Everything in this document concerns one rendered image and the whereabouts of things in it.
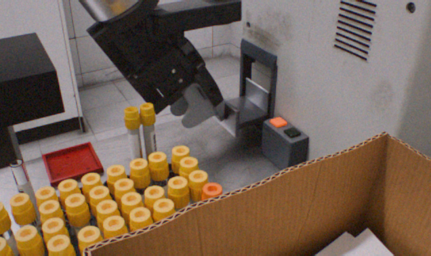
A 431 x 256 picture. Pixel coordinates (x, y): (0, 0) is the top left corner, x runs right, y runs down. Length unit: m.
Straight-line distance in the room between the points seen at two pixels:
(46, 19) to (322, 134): 1.75
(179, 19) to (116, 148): 0.21
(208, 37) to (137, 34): 2.71
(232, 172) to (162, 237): 0.28
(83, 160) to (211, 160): 0.17
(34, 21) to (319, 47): 1.74
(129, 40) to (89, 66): 2.42
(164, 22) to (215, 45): 2.76
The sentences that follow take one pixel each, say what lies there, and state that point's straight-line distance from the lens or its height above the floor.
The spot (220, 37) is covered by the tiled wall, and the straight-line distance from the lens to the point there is 3.19.
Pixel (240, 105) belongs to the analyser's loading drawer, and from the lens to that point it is 0.57.
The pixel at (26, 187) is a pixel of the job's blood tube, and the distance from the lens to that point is 0.40.
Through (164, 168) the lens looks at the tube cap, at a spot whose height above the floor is 0.98.
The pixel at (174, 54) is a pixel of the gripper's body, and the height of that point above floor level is 1.03.
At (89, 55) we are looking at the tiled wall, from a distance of 2.83.
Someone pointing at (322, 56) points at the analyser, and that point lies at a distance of 0.44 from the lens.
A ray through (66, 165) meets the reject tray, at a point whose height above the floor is 0.88.
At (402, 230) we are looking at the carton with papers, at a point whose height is 0.95.
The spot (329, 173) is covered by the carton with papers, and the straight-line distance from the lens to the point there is 0.30.
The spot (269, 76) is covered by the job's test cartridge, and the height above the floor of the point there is 0.97.
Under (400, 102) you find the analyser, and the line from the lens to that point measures 0.39.
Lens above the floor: 1.19
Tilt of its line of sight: 31 degrees down
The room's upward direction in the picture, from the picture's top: straight up
